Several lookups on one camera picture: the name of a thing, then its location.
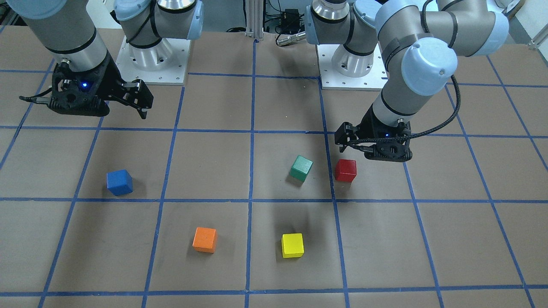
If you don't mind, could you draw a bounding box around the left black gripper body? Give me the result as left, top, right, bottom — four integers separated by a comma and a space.
359, 107, 413, 162

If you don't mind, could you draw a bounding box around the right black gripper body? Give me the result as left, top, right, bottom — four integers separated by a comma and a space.
47, 58, 126, 117

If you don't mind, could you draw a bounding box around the red wooden block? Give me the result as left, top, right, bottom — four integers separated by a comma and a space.
335, 159, 357, 183

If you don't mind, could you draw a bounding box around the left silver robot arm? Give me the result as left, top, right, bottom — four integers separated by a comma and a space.
304, 0, 509, 162

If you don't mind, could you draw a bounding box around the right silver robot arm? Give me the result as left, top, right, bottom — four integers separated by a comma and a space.
8, 0, 203, 119

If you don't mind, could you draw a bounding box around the green wooden block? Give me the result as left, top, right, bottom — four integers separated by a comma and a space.
289, 155, 313, 183

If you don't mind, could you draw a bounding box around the blue wooden block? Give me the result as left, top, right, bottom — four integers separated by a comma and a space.
107, 169, 133, 195

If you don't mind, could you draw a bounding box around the yellow wooden block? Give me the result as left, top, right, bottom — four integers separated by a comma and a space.
280, 233, 304, 258

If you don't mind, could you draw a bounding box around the orange wooden block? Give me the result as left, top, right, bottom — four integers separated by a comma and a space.
192, 227, 218, 253

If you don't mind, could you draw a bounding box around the brown paper mat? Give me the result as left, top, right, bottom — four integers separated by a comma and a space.
0, 26, 548, 308

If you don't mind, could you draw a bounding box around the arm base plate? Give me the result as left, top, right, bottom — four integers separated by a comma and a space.
115, 38, 193, 86
316, 44, 388, 91

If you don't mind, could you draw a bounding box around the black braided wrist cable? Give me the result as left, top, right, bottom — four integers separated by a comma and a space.
347, 0, 461, 152

